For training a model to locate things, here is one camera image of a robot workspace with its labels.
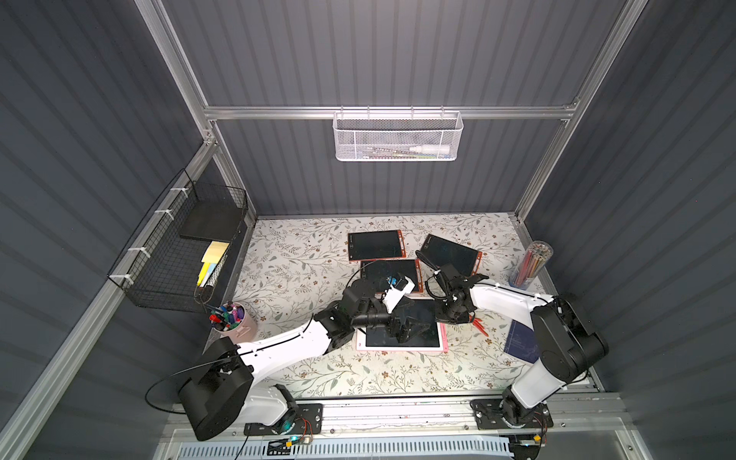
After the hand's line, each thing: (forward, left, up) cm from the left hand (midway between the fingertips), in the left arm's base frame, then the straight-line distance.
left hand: (424, 321), depth 71 cm
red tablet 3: (+37, -13, -19) cm, 44 cm away
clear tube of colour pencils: (+21, -37, 0) cm, 42 cm away
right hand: (+9, -10, -19) cm, 23 cm away
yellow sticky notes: (+13, +54, +9) cm, 57 cm away
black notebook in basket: (+27, +58, +9) cm, 65 cm away
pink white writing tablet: (+5, -5, -20) cm, 21 cm away
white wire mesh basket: (+85, +2, +3) cm, 85 cm away
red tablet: (+42, +12, -22) cm, 49 cm away
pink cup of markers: (+4, +53, -8) cm, 54 cm away
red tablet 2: (+28, +11, -19) cm, 36 cm away
